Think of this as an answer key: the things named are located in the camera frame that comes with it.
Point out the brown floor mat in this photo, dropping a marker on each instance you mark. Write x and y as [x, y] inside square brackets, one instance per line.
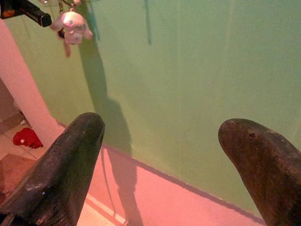
[14, 169]

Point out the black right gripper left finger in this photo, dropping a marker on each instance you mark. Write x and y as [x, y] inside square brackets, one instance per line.
[51, 179]

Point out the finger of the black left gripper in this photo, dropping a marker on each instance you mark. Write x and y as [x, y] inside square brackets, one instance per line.
[37, 14]

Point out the green plastic board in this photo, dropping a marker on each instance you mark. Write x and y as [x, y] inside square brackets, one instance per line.
[188, 82]

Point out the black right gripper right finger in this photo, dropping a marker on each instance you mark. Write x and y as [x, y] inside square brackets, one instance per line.
[270, 174]

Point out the red cloth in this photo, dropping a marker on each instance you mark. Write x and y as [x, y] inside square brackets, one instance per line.
[26, 139]

